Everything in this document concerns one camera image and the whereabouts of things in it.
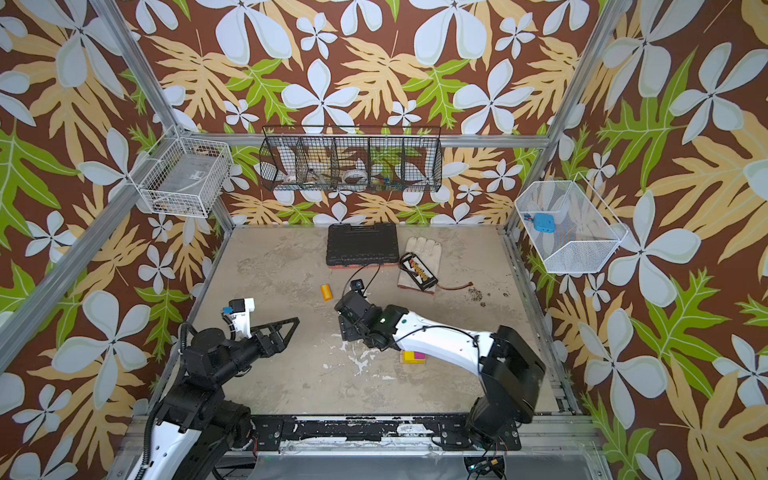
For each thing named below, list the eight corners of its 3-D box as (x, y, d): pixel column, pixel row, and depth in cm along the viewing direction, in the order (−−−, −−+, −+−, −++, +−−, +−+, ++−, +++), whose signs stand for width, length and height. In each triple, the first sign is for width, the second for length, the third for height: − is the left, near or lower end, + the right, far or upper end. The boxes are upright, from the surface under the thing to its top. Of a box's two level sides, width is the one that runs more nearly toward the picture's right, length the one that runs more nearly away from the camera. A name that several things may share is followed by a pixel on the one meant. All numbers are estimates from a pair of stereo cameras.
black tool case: (323, 267, 108) (321, 260, 105) (329, 230, 120) (328, 223, 117) (398, 267, 108) (398, 260, 105) (396, 230, 120) (397, 223, 117)
